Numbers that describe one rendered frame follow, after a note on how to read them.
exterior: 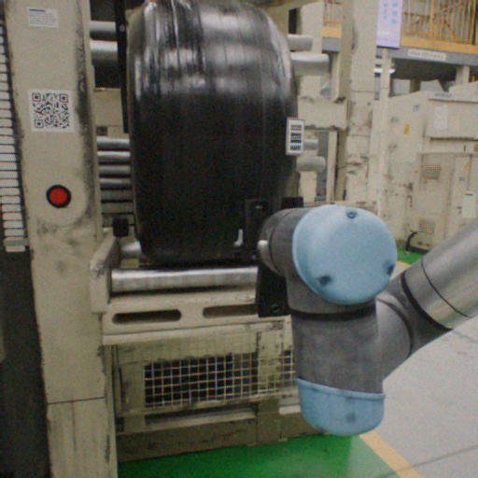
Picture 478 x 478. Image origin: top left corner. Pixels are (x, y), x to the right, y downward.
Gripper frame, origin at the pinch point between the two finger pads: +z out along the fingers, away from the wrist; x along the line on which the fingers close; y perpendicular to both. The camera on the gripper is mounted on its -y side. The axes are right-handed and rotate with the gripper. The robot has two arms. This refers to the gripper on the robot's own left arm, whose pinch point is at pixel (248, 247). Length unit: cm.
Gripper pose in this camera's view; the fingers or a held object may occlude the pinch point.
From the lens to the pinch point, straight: 65.0
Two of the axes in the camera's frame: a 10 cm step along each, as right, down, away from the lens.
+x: -9.8, 0.4, -2.0
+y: -0.3, -10.0, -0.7
